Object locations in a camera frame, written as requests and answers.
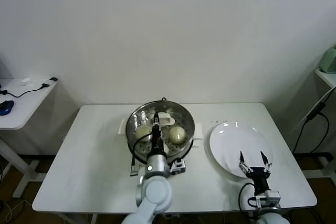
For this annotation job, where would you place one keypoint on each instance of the black metal base bar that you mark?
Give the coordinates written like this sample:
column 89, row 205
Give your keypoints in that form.
column 325, row 156

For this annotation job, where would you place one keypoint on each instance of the small white object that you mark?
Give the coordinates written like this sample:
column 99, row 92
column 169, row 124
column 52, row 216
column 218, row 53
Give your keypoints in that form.
column 25, row 80

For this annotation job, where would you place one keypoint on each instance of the white shelf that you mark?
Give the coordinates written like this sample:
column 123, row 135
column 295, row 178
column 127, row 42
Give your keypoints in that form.
column 328, row 78

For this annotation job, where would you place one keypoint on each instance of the white steamed baozi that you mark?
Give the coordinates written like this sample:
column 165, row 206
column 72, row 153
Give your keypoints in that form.
column 177, row 135
column 143, row 131

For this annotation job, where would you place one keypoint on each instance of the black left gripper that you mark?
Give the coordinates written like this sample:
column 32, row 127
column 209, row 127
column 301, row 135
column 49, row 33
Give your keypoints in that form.
column 156, row 140

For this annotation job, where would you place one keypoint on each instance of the blue computer mouse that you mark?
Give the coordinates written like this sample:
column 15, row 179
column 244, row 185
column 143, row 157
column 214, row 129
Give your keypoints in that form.
column 5, row 107

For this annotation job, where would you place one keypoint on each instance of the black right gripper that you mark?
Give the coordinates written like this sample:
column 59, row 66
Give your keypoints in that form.
column 260, row 179

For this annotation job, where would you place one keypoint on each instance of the white side table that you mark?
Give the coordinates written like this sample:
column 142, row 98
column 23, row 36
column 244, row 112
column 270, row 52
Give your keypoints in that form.
column 26, row 108

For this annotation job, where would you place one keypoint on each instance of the perforated steel steamer basket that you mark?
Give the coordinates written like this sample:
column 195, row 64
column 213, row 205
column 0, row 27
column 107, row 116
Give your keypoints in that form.
column 198, row 130

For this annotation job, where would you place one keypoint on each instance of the pale green appliance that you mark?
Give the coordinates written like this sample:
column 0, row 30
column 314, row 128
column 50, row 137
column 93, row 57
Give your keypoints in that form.
column 329, row 61

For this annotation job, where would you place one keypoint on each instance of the white round plate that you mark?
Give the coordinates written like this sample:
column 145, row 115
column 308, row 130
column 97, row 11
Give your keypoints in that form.
column 225, row 142

